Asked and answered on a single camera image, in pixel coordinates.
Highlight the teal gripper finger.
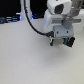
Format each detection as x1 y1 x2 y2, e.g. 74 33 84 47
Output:
65 36 76 49

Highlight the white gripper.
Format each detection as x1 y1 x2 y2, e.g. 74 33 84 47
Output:
41 0 79 47

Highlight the black kcup holder drawer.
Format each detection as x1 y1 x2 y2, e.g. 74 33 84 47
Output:
49 35 76 49

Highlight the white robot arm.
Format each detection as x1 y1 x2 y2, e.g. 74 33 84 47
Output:
43 0 84 47

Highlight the black cable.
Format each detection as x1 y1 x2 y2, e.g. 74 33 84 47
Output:
21 0 54 38

